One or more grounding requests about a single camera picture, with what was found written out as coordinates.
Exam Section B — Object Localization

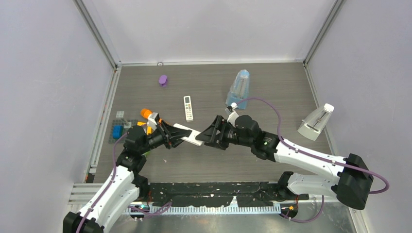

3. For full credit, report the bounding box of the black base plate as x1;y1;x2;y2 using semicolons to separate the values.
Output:
139;182;309;207

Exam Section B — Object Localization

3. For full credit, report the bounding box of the purple cap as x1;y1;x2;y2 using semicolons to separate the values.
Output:
158;75;168;87

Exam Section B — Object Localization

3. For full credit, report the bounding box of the blue lego brick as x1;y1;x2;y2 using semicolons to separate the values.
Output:
112;125;123;140

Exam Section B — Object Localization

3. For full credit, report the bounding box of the yellow tape measure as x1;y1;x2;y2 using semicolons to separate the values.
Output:
137;121;153;134

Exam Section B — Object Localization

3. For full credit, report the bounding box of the small white remote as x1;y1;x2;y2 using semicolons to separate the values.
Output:
172;123;204;147

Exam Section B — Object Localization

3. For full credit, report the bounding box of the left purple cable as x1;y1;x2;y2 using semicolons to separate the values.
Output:
75;132;129;233

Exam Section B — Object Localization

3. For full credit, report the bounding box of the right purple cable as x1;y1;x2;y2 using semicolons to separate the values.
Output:
236;97;390;195

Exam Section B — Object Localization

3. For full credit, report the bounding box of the purple cable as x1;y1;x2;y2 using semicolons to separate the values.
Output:
236;97;390;195
75;132;129;233

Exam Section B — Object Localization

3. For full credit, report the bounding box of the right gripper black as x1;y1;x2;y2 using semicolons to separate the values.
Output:
196;116;253;151

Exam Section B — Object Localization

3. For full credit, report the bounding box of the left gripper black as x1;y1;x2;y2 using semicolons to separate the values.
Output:
139;120;190;154

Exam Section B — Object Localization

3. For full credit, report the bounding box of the white remote control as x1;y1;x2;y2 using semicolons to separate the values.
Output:
183;96;193;122

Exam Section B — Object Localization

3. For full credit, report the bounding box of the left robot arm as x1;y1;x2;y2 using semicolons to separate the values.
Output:
63;122;192;233

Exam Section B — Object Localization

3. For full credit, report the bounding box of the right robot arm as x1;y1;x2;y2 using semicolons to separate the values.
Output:
196;115;373;210

